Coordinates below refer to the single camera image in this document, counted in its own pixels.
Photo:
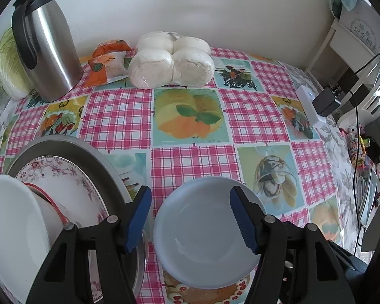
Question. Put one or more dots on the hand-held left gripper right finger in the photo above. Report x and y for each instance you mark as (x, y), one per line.
(245, 224)

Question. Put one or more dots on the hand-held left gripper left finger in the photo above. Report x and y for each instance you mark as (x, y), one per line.
(137, 224)

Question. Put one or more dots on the small pale blue bowl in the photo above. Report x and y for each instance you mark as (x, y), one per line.
(202, 228)

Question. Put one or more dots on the stainless steel basin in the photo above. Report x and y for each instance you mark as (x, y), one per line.
(91, 164)

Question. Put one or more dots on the pink floral round plate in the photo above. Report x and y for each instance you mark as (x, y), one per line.
(66, 183)

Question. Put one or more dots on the strawberry print bowl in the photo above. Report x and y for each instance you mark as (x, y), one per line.
(52, 200)

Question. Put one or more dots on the white square bowl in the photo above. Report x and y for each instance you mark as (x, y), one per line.
(12, 228)

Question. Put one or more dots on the pink checked tablecloth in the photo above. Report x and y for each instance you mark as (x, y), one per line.
(190, 164)

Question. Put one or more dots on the white framed tablet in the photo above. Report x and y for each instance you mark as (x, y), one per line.
(369, 196)

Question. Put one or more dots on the pile of colourful trinkets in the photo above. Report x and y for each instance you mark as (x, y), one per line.
(357, 152)

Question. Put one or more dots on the white power strip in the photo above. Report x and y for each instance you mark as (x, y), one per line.
(308, 104)

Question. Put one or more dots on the black power adapter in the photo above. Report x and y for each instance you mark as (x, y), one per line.
(327, 101)

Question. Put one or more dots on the orange snack packet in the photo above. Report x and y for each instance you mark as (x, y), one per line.
(112, 48)
(104, 71)

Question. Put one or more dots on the bag of steamed buns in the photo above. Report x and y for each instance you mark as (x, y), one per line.
(171, 63)

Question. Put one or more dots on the stainless steel thermos jug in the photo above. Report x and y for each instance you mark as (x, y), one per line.
(50, 53)

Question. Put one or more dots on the white shelf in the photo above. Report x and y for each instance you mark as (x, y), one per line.
(335, 50)

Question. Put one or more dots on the napa cabbage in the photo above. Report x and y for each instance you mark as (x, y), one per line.
(9, 69)

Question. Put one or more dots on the white printed box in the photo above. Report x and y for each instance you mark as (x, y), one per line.
(364, 25)

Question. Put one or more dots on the teal cloth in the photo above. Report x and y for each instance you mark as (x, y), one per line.
(345, 0)

